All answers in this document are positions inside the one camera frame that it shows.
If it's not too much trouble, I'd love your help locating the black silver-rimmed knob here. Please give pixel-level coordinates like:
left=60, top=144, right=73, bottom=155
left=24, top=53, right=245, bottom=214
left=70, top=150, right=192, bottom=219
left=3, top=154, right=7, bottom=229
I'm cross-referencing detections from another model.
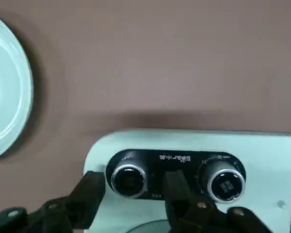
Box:
left=196, top=160, right=245, bottom=203
left=111, top=164, right=147, bottom=199

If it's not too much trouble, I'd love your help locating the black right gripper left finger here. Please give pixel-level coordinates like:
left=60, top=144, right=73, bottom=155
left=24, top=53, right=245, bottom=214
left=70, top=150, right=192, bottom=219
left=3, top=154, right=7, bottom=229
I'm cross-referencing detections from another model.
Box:
left=0, top=171, right=105, bottom=233

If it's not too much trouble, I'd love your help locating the light green plate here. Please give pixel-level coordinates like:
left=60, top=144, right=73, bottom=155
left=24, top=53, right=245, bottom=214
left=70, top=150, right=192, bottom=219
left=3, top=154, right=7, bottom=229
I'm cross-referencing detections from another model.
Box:
left=0, top=12, right=34, bottom=163

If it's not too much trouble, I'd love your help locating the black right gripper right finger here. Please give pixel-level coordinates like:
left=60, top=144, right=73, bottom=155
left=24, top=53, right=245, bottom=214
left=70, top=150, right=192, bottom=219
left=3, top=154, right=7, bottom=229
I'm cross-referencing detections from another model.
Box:
left=163, top=169, right=275, bottom=233

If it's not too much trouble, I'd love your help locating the light green multifunctional cooking machine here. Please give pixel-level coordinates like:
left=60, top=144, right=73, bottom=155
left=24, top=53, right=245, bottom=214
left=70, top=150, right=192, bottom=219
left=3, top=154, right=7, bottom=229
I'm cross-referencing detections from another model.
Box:
left=83, top=130, right=291, bottom=233

